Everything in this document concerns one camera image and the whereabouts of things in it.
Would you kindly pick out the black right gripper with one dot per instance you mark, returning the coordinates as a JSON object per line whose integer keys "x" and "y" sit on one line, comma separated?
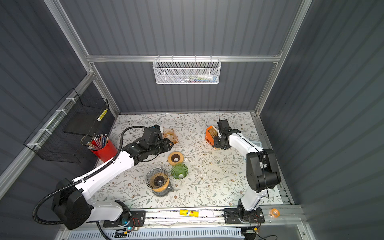
{"x": 216, "y": 144}

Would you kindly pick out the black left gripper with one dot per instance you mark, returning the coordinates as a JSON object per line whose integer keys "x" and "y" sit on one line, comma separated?
{"x": 167, "y": 147}

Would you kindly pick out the orange coffee filter pack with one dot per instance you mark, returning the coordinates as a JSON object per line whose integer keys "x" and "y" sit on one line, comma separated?
{"x": 211, "y": 133}

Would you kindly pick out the grey glass dripper cone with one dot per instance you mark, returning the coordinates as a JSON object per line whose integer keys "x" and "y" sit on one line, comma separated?
{"x": 157, "y": 177}

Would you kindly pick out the wooden dripper ring base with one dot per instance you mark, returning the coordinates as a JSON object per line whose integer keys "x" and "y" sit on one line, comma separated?
{"x": 162, "y": 188}

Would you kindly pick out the clear grey glass carafe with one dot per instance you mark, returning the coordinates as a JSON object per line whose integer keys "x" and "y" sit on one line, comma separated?
{"x": 162, "y": 194}

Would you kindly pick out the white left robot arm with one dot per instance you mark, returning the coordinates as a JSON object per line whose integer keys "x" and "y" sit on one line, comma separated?
{"x": 74, "y": 206}

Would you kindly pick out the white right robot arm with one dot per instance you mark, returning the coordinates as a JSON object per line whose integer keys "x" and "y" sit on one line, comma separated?
{"x": 262, "y": 172}

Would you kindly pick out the green glass dripper cone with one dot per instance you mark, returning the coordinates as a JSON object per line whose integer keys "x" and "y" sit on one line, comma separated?
{"x": 179, "y": 171}

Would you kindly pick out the amber glass carafe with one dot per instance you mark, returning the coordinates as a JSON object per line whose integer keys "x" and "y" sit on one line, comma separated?
{"x": 171, "y": 135}

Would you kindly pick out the light blue calculator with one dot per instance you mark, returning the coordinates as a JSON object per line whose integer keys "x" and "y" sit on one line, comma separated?
{"x": 257, "y": 143}

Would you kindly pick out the red pencil cup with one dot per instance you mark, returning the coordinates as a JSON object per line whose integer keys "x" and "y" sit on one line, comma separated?
{"x": 102, "y": 147}

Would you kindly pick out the yellow marker in basket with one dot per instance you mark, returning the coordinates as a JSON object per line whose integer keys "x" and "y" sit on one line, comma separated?
{"x": 102, "y": 114}

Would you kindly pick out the orange tape roll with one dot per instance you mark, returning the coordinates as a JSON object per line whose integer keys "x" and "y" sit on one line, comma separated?
{"x": 274, "y": 213}

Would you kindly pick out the white mesh wall basket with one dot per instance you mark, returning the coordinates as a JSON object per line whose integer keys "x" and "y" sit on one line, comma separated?
{"x": 195, "y": 72}

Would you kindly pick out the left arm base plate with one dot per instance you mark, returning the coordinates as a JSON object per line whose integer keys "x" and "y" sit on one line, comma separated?
{"x": 132, "y": 219}

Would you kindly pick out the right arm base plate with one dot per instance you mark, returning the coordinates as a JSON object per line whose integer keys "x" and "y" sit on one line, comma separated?
{"x": 232, "y": 216}

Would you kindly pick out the black wire wall basket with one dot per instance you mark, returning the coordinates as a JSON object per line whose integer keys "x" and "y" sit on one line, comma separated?
{"x": 64, "y": 137}

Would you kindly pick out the white slotted cable duct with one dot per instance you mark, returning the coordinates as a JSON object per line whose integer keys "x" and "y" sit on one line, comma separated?
{"x": 221, "y": 233}

